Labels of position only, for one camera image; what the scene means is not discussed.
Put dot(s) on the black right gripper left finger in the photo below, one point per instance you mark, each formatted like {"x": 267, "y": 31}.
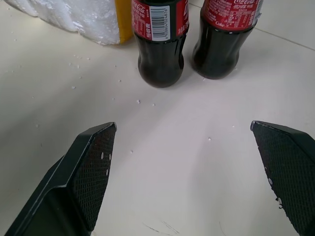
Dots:
{"x": 81, "y": 177}

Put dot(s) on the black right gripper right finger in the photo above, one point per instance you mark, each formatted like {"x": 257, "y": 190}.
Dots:
{"x": 290, "y": 167}

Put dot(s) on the cola bottle with red label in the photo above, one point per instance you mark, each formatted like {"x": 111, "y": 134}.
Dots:
{"x": 221, "y": 41}

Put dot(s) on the cola bottle with barcode label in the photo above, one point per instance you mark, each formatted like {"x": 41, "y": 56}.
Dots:
{"x": 161, "y": 46}

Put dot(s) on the white styrofoam block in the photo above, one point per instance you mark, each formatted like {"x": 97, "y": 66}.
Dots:
{"x": 73, "y": 17}

